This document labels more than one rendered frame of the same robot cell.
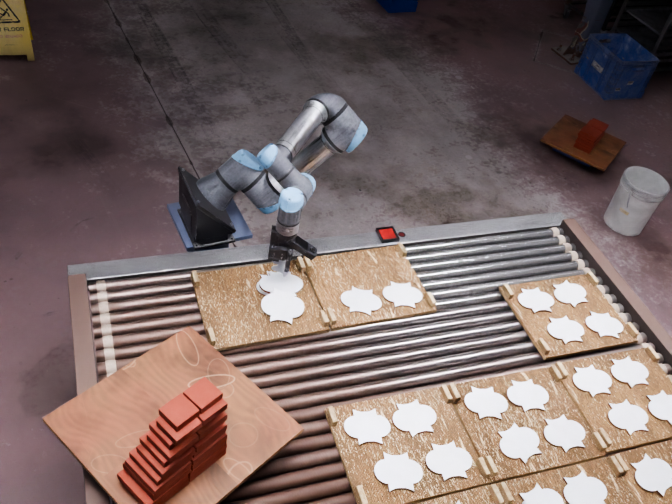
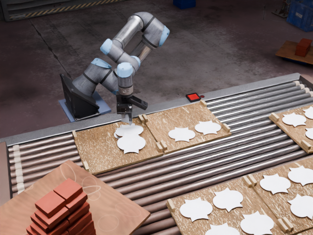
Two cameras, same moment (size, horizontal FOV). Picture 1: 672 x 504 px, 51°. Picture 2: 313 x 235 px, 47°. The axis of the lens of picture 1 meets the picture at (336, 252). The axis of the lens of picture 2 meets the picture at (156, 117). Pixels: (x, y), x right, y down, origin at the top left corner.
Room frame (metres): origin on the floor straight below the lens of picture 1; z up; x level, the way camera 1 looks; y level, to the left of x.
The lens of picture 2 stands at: (0.20, -0.12, 2.20)
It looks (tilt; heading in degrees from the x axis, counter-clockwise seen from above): 36 degrees down; 5
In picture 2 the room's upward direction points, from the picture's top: straight up
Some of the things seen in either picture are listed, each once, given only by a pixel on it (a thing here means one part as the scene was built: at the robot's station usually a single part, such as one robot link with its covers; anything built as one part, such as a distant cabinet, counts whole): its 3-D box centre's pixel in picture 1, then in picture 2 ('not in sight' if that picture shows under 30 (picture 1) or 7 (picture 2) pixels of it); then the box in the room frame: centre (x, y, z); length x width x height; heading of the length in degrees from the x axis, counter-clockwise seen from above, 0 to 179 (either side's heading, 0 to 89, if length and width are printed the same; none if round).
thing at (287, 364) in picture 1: (394, 346); (207, 159); (1.61, -0.27, 0.90); 1.95 x 0.05 x 0.05; 116
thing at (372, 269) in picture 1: (367, 285); (184, 125); (1.85, -0.14, 0.93); 0.41 x 0.35 x 0.02; 118
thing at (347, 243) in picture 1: (346, 247); (168, 108); (2.08, -0.04, 0.89); 2.08 x 0.08 x 0.06; 116
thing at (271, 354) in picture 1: (389, 335); (203, 153); (1.65, -0.25, 0.90); 1.95 x 0.05 x 0.05; 116
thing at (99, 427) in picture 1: (176, 424); (61, 222); (1.05, 0.33, 1.03); 0.50 x 0.50 x 0.02; 56
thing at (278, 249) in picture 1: (282, 243); (125, 101); (1.74, 0.18, 1.15); 0.09 x 0.08 x 0.12; 97
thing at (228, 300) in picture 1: (258, 302); (116, 144); (1.65, 0.23, 0.93); 0.41 x 0.35 x 0.02; 117
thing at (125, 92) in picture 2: (287, 225); (125, 89); (1.74, 0.17, 1.23); 0.08 x 0.08 x 0.05
